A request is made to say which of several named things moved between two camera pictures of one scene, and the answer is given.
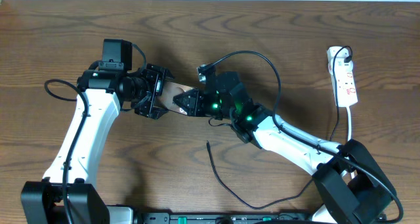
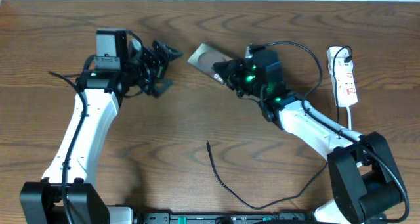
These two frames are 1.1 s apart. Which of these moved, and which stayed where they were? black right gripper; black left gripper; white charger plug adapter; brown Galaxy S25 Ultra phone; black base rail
Moved: black right gripper; black left gripper; brown Galaxy S25 Ultra phone
Stayed: black base rail; white charger plug adapter
